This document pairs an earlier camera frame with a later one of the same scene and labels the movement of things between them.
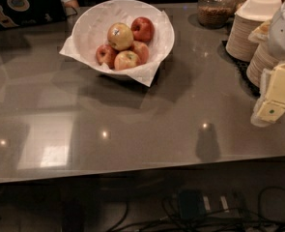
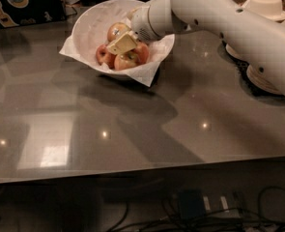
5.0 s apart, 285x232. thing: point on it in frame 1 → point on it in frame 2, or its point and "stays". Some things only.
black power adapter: (192, 204) stays
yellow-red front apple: (126, 60) stays
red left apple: (105, 53) stays
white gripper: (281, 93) → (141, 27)
